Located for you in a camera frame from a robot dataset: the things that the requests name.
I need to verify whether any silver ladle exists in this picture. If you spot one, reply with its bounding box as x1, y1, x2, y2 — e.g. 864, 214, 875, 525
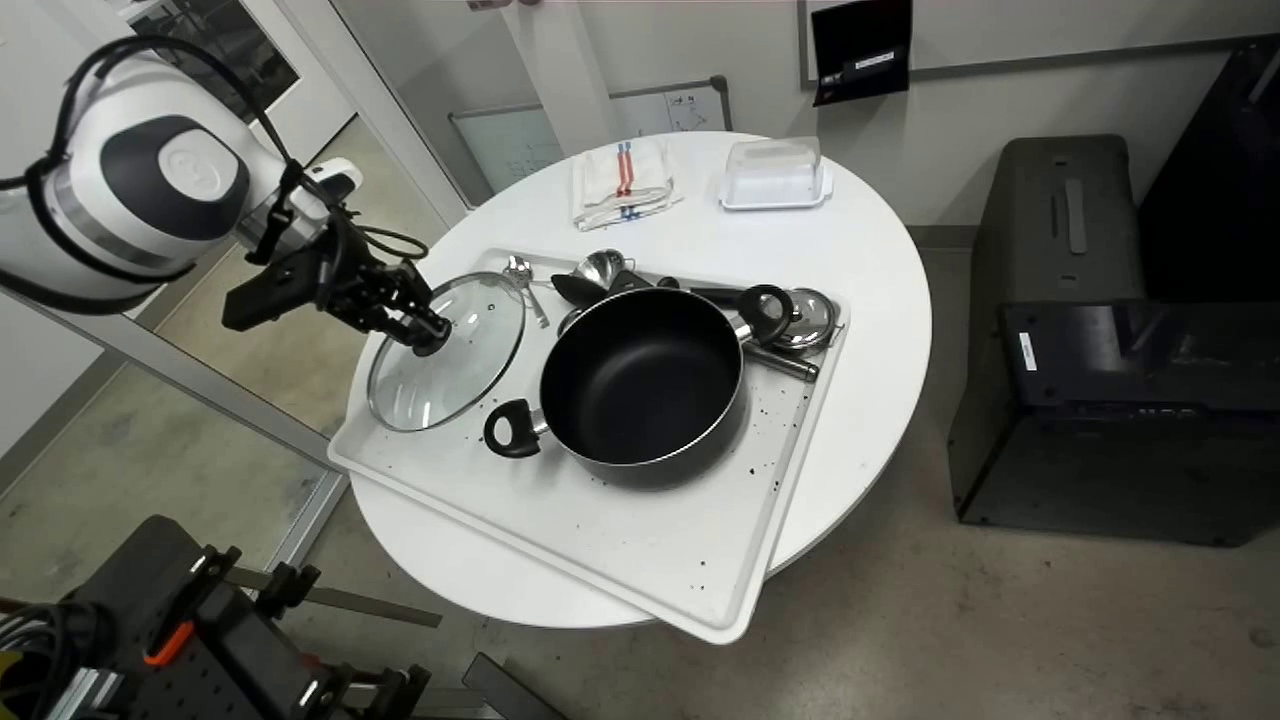
574, 249, 635, 292

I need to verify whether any black wall holder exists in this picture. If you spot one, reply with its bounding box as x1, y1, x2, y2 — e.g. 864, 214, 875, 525
809, 0, 914, 107

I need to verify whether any large black equipment case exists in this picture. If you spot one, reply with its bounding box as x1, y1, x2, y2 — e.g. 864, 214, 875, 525
1136, 35, 1280, 305

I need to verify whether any steel utensil handle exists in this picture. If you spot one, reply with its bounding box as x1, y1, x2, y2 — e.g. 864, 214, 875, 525
740, 340, 822, 384

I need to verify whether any whiteboard on floor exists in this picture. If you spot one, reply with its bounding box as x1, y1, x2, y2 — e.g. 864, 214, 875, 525
449, 76, 733, 197

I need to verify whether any glass lid with black knob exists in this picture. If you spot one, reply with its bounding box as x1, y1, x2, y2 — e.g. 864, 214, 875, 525
366, 271, 529, 434

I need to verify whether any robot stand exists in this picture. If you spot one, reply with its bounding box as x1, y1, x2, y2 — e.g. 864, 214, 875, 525
0, 514, 443, 720

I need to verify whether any black pot with handles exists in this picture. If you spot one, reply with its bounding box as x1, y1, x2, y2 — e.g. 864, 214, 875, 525
483, 284, 797, 492

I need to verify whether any white speckled tray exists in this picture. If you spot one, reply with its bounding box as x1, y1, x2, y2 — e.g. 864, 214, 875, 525
327, 247, 852, 647

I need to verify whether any silver spoon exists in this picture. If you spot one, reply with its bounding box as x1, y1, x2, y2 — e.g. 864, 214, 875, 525
502, 254, 552, 330

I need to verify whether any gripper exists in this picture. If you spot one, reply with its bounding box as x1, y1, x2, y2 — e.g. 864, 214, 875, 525
305, 222, 453, 358

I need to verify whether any bundle of black cables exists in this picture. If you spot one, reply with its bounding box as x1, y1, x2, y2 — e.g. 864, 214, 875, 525
0, 600, 113, 717

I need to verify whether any small steel lid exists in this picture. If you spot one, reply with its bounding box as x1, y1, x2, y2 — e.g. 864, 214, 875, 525
758, 287, 840, 353

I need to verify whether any white cloth with stripes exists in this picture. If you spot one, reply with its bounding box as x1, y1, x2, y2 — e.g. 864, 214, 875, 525
571, 137, 686, 233

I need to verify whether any clear plastic butter dish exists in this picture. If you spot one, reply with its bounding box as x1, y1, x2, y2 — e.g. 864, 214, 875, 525
718, 136, 834, 212

